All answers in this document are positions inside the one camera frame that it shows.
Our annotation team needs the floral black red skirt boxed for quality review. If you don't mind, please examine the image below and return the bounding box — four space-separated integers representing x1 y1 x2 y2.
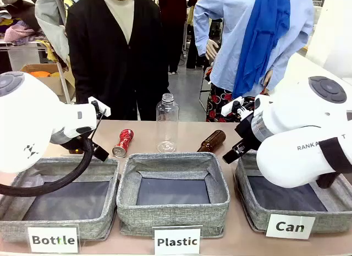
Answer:
205 84 272 123

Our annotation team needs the mannequin right hand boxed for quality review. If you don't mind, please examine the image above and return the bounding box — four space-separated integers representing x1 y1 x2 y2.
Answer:
205 39 219 61

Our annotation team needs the person in black cardigan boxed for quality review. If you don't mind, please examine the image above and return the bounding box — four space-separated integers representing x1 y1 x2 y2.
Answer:
65 0 170 121

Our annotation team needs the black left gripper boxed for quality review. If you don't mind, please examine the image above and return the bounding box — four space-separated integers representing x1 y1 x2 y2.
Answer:
62 135 110 162

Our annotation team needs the mannequin hand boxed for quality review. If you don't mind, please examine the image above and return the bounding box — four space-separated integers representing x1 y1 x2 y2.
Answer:
262 69 274 89
205 39 219 61

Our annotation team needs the pile of colourful clothes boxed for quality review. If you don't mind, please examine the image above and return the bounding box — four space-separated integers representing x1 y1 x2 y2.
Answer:
0 0 47 45

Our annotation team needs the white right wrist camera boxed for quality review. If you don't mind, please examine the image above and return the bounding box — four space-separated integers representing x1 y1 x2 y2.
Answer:
221 97 245 116

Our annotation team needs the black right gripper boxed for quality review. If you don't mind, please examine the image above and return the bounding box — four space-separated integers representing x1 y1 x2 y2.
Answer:
222 113 262 165

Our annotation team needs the white Bottle label sign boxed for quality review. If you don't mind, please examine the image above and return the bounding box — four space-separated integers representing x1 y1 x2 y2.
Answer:
27 224 80 254

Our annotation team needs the cardboard box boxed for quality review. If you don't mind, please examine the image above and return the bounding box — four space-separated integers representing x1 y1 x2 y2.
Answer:
20 63 76 103

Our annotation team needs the grey jacket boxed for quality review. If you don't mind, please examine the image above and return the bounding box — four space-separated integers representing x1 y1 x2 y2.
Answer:
35 0 71 64

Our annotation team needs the white Plastic label sign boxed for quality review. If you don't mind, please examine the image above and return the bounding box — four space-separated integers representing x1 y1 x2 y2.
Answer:
152 225 203 256

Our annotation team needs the light blue mannequin shirt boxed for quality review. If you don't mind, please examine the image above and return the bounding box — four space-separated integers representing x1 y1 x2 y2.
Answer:
193 0 315 93

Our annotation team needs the grey fabric basket bottle label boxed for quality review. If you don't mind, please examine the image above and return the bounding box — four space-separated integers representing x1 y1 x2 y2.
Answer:
0 156 120 243

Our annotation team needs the clear plastic bottle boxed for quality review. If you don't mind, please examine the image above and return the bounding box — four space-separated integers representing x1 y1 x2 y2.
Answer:
156 92 180 154

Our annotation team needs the large white table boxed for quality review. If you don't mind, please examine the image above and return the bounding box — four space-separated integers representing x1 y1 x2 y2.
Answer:
271 52 352 99

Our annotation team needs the mannequin left hand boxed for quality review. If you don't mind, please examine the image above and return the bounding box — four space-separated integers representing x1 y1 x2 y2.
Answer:
262 69 274 89

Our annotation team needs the background person in dark clothes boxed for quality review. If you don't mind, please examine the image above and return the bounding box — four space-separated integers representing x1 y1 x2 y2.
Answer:
158 0 199 75

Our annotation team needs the blue scarf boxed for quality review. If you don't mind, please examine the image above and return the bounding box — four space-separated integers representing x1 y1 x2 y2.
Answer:
232 0 292 100

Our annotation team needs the grey fabric basket plastic label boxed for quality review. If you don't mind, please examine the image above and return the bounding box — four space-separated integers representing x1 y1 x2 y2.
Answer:
116 152 231 238

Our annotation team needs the grey fabric basket can label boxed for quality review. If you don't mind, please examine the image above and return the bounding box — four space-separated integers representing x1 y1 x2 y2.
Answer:
233 150 352 235

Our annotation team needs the crushed red soda can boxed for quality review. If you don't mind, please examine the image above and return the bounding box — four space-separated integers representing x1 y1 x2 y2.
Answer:
112 128 135 159

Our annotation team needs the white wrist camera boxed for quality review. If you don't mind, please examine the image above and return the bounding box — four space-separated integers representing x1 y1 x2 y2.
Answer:
221 97 245 116
87 96 112 117

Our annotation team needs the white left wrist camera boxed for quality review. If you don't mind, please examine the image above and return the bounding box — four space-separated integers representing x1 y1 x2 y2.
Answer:
87 96 112 117

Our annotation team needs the black sleeved cable hose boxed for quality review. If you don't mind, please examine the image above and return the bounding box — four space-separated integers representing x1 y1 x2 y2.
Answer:
0 137 95 197

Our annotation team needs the white Can label sign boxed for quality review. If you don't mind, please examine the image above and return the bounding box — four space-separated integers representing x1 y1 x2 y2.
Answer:
265 214 316 240

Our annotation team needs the small white table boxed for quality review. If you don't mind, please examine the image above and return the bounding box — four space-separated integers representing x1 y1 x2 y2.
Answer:
0 40 49 72

